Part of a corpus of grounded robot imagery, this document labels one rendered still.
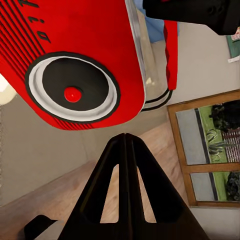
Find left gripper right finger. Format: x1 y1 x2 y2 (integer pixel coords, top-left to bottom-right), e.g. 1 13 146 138
126 133 210 240

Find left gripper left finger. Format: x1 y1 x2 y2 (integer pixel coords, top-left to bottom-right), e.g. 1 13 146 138
57 133 133 240

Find radio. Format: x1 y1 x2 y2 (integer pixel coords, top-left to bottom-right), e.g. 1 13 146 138
0 0 179 131

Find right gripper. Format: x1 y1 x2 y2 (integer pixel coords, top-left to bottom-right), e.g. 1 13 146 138
143 0 240 36

